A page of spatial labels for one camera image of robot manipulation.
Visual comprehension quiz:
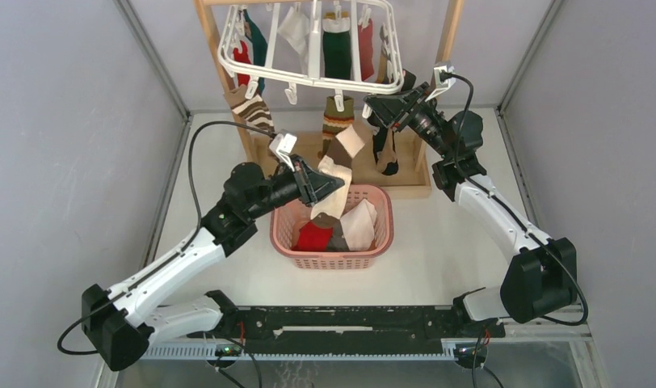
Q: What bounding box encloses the dark green reindeer sock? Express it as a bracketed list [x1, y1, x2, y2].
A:
[242, 10, 268, 66]

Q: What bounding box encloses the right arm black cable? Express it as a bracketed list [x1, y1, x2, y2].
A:
[440, 72, 590, 327]

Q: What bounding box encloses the grey sock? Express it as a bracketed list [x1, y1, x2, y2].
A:
[326, 229, 350, 252]

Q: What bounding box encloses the red fuzzy sock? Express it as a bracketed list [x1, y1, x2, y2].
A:
[357, 19, 375, 81]
[292, 221, 333, 252]

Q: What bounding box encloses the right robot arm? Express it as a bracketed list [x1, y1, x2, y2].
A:
[364, 83, 589, 336]

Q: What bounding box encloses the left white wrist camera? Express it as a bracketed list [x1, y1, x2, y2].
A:
[269, 130, 297, 171]

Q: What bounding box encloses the green dotted sock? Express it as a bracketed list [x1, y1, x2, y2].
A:
[322, 12, 351, 80]

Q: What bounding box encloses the olive striped sock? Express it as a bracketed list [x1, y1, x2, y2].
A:
[320, 95, 355, 158]

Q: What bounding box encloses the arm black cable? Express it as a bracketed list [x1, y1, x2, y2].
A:
[56, 120, 275, 356]
[440, 72, 590, 327]

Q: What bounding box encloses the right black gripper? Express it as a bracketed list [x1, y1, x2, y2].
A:
[365, 82, 453, 160]

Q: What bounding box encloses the white plastic clip hanger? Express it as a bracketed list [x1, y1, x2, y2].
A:
[216, 1, 405, 112]

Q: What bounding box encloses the black patterned sock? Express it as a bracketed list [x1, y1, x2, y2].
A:
[369, 70, 418, 177]

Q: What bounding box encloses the beige brown ribbed sock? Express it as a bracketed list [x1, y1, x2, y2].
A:
[310, 124, 365, 229]

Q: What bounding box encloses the white sock front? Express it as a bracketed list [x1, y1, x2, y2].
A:
[340, 199, 377, 251]

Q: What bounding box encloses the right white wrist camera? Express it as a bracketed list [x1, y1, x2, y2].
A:
[425, 61, 456, 102]

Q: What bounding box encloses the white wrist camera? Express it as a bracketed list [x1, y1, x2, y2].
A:
[269, 130, 297, 171]
[425, 61, 456, 102]

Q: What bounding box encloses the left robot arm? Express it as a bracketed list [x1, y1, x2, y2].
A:
[81, 156, 346, 371]

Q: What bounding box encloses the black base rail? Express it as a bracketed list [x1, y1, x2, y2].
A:
[189, 306, 506, 356]

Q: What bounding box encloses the brown striped sock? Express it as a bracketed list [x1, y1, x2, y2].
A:
[224, 85, 275, 133]

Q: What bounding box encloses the white sock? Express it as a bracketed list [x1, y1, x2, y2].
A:
[277, 2, 309, 74]
[340, 199, 377, 251]

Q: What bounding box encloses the wooden hanger rack frame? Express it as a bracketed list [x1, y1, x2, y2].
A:
[194, 0, 465, 199]

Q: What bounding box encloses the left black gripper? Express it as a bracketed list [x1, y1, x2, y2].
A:
[246, 154, 343, 221]

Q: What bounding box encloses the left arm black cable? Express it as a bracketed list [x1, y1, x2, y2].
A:
[56, 120, 275, 356]

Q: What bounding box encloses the pink plastic laundry basket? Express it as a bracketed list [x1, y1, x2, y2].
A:
[270, 184, 394, 270]

